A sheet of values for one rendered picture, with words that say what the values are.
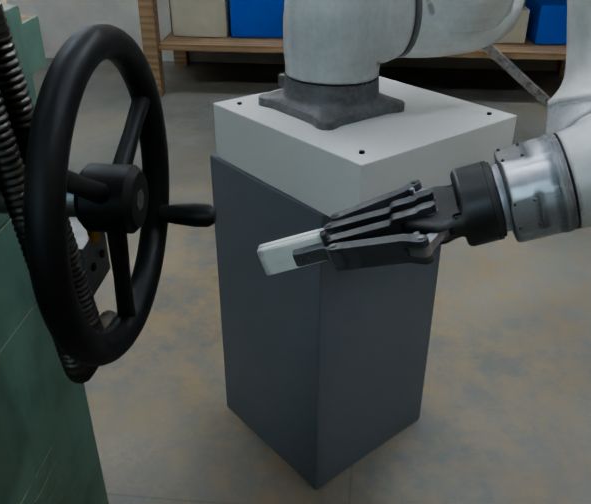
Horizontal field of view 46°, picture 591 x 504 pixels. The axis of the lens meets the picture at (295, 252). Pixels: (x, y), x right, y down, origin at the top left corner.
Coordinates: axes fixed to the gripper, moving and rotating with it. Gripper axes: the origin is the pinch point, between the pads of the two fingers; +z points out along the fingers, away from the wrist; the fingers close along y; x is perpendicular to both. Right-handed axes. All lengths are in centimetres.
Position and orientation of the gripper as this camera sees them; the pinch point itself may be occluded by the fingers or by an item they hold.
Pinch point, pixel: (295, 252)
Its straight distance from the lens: 68.9
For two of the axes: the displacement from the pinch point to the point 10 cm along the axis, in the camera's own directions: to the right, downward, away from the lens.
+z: -9.4, 2.5, 2.5
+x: 3.4, 8.2, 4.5
